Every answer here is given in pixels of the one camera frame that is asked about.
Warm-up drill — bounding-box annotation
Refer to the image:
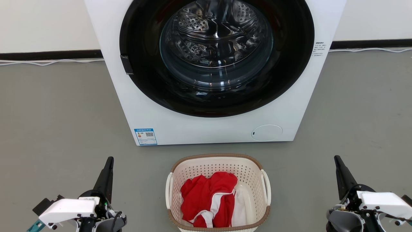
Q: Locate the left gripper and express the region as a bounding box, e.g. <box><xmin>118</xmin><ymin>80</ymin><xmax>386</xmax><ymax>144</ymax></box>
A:
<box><xmin>79</xmin><ymin>157</ymin><xmax>115</xmax><ymax>232</ymax></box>

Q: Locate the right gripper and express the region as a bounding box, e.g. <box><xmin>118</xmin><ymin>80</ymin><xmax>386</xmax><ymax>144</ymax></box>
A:
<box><xmin>334</xmin><ymin>155</ymin><xmax>376</xmax><ymax>210</ymax></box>

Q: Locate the cream plastic laundry basket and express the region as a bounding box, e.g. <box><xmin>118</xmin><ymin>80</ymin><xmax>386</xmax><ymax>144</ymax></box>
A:
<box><xmin>165</xmin><ymin>153</ymin><xmax>272</xmax><ymax>232</ymax></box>

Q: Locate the blue energy label sticker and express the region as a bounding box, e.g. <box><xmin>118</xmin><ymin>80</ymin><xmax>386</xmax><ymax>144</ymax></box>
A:
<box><xmin>134</xmin><ymin>128</ymin><xmax>158</xmax><ymax>146</ymax></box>

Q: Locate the teal plastic clip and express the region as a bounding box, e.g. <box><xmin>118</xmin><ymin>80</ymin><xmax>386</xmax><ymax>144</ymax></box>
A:
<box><xmin>27</xmin><ymin>219</ymin><xmax>45</xmax><ymax>232</ymax></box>

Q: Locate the round white filter cover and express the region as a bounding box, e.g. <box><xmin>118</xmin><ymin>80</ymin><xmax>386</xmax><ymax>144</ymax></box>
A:
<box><xmin>251</xmin><ymin>124</ymin><xmax>283</xmax><ymax>142</ymax></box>

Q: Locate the red garment with white trim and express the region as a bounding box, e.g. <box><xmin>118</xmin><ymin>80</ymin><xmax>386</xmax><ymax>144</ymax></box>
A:
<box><xmin>180</xmin><ymin>172</ymin><xmax>238</xmax><ymax>228</ymax></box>

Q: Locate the round black glass washer door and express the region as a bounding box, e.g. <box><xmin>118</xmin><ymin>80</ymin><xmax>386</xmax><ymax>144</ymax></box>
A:
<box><xmin>119</xmin><ymin>0</ymin><xmax>315</xmax><ymax>118</ymax></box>

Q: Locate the white front-load washing machine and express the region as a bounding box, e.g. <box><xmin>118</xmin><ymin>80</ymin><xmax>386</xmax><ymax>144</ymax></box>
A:
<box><xmin>84</xmin><ymin>0</ymin><xmax>347</xmax><ymax>146</ymax></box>

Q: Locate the small printed text sticker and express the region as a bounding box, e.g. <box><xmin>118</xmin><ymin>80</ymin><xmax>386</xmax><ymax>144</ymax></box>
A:
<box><xmin>312</xmin><ymin>41</ymin><xmax>327</xmax><ymax>57</ymax></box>

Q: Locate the black baseboard strip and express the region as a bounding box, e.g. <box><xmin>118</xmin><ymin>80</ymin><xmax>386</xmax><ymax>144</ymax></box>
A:
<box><xmin>330</xmin><ymin>39</ymin><xmax>412</xmax><ymax>50</ymax></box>
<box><xmin>0</xmin><ymin>49</ymin><xmax>103</xmax><ymax>61</ymax></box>

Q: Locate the steel perforated washer drum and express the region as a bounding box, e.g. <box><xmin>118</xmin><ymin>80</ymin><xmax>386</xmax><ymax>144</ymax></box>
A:
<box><xmin>160</xmin><ymin>0</ymin><xmax>274</xmax><ymax>70</ymax></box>

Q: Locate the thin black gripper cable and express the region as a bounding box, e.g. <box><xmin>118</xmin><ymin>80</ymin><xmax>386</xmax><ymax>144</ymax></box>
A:
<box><xmin>338</xmin><ymin>184</ymin><xmax>363</xmax><ymax>207</ymax></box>
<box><xmin>109</xmin><ymin>211</ymin><xmax>123</xmax><ymax>232</ymax></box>

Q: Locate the white floor cable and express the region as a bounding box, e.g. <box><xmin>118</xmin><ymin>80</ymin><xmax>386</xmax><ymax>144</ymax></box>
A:
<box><xmin>329</xmin><ymin>47</ymin><xmax>412</xmax><ymax>53</ymax></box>
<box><xmin>0</xmin><ymin>58</ymin><xmax>105</xmax><ymax>66</ymax></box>

